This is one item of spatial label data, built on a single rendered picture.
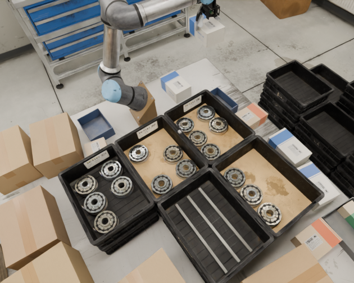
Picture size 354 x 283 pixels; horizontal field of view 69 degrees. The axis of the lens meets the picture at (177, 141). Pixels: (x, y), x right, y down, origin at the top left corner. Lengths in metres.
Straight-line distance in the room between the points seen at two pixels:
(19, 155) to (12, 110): 1.70
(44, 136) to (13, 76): 2.15
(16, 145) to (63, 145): 0.27
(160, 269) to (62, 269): 0.39
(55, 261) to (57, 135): 0.68
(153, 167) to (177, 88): 0.61
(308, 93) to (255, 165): 1.05
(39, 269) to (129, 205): 0.43
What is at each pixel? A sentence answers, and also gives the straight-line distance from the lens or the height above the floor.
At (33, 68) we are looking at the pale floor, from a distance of 3.67.
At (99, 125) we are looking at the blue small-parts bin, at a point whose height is 0.70.
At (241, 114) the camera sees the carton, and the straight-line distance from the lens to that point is 1.61.
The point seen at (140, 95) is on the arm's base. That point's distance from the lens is 1.55.
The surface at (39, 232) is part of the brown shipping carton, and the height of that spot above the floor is 0.86.
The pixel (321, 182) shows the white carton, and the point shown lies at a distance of 1.46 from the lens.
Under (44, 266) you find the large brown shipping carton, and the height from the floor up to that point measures 0.90.
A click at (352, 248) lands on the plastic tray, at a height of 0.70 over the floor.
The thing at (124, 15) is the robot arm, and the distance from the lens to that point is 1.23.
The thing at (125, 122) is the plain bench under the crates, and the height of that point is 0.70.
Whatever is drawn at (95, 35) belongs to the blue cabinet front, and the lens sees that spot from 3.02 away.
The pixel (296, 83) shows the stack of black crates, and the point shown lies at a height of 0.49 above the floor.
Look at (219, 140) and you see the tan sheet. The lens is 1.41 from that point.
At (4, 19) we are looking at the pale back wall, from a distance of 3.78.
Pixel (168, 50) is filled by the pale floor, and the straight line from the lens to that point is 3.34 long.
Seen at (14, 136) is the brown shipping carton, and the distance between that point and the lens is 1.71.
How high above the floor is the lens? 1.99
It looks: 56 degrees down
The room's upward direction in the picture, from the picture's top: 6 degrees counter-clockwise
